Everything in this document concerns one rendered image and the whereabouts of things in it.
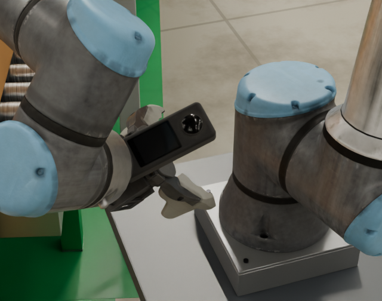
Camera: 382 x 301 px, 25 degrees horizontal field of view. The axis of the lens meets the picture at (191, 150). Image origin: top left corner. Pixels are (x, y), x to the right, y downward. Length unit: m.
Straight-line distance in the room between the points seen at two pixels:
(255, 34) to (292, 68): 2.23
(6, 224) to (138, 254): 0.61
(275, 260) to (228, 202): 0.12
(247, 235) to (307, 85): 0.27
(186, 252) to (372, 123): 0.47
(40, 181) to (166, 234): 0.73
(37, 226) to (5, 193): 1.20
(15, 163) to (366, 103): 0.51
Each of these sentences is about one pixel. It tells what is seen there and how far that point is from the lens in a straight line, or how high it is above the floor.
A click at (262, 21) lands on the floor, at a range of 3.67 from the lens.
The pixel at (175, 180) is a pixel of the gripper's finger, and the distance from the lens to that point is 1.04.
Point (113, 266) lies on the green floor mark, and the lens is 2.53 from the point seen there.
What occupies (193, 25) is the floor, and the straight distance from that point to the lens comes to 3.64.
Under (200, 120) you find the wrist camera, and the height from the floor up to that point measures 1.22.
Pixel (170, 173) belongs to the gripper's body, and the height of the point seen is 1.14.
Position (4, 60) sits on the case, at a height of 0.60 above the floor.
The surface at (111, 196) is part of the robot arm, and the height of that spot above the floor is 1.18.
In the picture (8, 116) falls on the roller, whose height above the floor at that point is 0.53.
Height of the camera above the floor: 1.79
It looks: 38 degrees down
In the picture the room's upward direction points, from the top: straight up
